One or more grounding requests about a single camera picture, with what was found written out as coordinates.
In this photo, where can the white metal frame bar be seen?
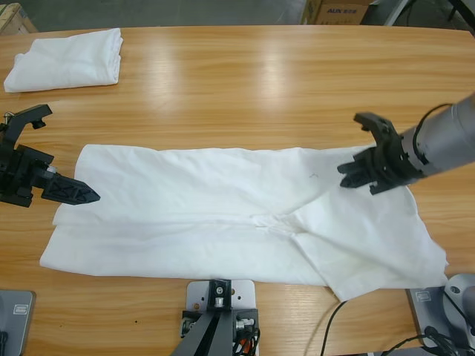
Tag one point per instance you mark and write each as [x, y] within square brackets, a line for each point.
[397, 13]

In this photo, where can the black tripod leg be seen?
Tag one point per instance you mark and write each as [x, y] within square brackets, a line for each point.
[465, 20]

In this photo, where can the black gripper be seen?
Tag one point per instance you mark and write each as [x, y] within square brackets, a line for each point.
[18, 174]
[393, 167]

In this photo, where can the folded plain white t-shirt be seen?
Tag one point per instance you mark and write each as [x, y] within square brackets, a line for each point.
[67, 63]

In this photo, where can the cardboard box with blue print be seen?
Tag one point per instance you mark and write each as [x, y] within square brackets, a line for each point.
[337, 15]

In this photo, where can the white mounting plate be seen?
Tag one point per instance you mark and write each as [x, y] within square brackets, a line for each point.
[243, 293]

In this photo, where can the wooden crate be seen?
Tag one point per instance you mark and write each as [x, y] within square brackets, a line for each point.
[15, 22]

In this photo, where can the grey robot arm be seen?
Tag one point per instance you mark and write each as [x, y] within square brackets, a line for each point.
[445, 133]

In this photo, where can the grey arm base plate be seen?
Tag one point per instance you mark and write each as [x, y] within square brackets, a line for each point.
[423, 315]
[15, 322]

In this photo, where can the white t-shirt with black logo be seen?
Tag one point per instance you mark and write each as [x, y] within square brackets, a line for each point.
[222, 222]

